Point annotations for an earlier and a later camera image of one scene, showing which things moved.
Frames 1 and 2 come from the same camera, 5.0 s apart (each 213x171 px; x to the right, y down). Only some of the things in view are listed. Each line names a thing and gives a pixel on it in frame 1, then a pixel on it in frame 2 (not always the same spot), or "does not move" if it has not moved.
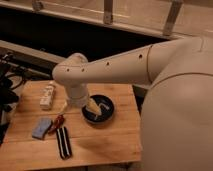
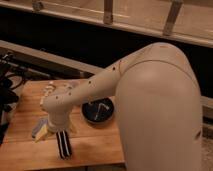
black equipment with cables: (12, 77) does not move
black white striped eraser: (64, 143) does not move
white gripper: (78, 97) -> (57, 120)
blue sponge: (41, 128) does not move
